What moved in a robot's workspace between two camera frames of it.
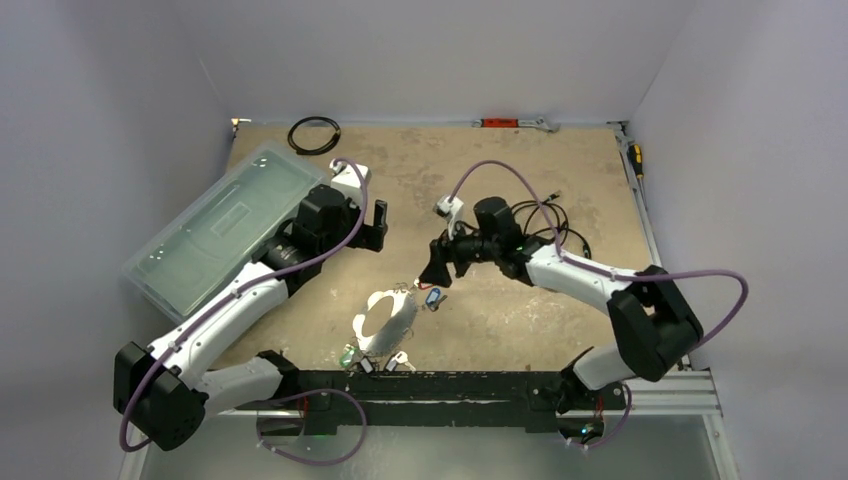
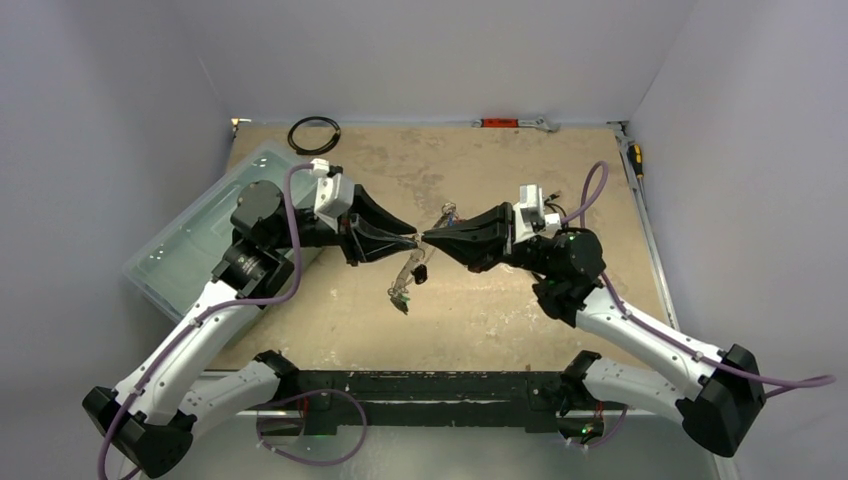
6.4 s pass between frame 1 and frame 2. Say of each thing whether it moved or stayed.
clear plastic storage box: stayed
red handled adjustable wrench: stayed
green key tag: moved
